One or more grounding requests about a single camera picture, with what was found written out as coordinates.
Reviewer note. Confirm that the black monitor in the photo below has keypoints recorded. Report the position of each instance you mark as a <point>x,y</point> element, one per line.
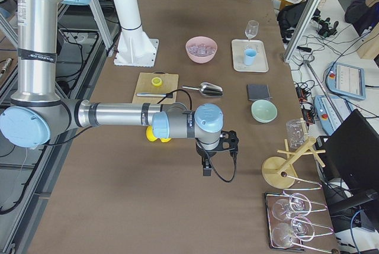
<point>353,151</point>

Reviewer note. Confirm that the metal ice scoop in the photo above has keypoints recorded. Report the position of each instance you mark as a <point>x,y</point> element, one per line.
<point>207,89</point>

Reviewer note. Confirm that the blue teach pendant far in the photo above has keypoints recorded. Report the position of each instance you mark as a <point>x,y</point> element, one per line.
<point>346,80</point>

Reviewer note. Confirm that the blue teach pendant near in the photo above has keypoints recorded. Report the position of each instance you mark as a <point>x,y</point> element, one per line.
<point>327,115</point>

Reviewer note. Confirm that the glass mug on stand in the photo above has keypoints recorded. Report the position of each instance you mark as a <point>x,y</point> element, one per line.
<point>297,132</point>

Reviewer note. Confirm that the whole lemon near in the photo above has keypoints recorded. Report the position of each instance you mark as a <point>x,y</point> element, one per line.
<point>149,134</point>

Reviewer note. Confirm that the pink bowl of ice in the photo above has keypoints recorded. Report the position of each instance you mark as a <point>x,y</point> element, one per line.
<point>201,49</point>

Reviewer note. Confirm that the green ceramic bowl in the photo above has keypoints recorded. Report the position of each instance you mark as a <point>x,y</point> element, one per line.
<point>263,111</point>

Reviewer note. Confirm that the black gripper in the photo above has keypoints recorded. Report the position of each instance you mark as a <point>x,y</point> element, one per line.
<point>204,154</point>

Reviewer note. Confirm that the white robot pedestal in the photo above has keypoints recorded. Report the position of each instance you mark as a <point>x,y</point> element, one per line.
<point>135,48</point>

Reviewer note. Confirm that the black backpack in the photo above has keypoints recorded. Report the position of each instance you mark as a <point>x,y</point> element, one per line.
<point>288,19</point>

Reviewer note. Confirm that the whole lemon far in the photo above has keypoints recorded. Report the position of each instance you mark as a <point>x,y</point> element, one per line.
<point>164,140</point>

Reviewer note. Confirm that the light blue cup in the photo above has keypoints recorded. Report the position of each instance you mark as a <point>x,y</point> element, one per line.
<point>249,56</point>

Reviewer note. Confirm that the inverted wine glass upper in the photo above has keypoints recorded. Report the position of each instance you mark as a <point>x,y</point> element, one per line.
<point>297,204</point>

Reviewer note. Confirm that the wooden cup tree stand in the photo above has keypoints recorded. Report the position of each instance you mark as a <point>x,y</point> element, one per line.
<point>279,172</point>

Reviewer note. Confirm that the seated person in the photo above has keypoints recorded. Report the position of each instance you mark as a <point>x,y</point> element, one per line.
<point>363,15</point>

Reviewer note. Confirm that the inverted wine glass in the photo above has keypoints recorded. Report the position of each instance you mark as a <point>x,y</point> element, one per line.
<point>297,204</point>
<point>287,235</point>

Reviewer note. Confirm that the half lemon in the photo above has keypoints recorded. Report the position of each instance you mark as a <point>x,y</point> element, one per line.
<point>157,81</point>

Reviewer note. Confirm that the aluminium frame post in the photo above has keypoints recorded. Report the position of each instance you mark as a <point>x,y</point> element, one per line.
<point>305,18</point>

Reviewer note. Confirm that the cream serving tray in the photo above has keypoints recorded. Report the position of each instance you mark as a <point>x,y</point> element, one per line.
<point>260,63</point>

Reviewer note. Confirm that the whole lemon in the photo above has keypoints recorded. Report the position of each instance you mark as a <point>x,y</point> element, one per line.
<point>164,140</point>
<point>149,134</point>

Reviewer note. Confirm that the blue teach pendant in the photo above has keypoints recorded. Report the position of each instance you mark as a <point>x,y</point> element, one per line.
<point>327,115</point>
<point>346,80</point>

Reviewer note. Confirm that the clear wine glass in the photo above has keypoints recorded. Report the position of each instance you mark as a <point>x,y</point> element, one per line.
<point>251,29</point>

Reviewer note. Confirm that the inverted wine glass lower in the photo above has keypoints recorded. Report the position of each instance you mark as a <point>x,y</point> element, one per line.
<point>287,235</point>

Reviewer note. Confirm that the bamboo cutting board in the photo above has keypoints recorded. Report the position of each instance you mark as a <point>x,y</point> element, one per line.
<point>145,85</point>

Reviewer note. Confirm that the steel muddler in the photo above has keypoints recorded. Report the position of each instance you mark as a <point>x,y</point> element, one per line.
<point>154,95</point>

